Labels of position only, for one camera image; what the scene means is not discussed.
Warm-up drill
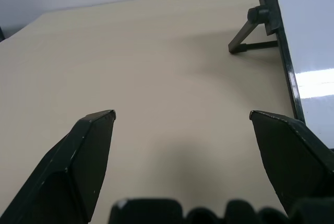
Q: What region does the black whiteboard stand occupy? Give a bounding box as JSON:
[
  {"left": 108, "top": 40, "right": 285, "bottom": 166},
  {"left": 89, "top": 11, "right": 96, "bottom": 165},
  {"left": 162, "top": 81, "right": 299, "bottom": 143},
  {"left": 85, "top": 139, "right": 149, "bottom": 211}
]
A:
[{"left": 228, "top": 0, "right": 280, "bottom": 54}]

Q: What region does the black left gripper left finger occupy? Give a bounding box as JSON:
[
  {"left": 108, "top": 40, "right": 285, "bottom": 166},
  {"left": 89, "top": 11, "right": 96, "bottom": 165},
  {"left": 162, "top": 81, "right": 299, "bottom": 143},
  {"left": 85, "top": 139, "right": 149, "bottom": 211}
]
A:
[{"left": 0, "top": 109, "right": 117, "bottom": 224}]

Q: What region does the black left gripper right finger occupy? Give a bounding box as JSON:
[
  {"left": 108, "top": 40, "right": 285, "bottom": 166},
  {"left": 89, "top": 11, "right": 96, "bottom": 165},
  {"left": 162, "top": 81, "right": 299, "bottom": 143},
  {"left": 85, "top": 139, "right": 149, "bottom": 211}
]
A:
[{"left": 249, "top": 110, "right": 334, "bottom": 219}]

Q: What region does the black-framed whiteboard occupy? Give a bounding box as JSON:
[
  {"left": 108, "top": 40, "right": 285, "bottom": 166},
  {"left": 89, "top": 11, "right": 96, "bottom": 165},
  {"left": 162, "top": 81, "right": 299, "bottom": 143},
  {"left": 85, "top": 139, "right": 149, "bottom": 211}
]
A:
[{"left": 262, "top": 0, "right": 334, "bottom": 149}]

